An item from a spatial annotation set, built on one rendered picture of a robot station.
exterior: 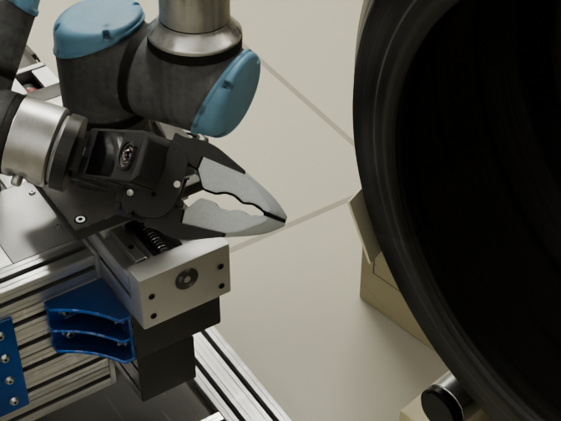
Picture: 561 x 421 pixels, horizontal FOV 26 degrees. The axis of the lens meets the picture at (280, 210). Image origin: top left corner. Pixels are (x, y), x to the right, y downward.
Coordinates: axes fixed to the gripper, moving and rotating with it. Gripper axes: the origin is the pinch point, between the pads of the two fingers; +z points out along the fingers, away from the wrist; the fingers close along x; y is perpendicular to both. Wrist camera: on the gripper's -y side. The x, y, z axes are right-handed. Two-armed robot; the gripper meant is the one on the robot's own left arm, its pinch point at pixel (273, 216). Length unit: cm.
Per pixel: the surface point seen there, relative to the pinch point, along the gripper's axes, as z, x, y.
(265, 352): 13, 10, 129
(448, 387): 19.7, 9.7, 0.1
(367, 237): 8.2, -0.3, -4.2
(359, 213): 6.7, -2.0, -5.0
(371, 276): 29, -10, 129
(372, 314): 32, -4, 134
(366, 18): 1.2, -14.2, -19.3
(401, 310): 36, -6, 127
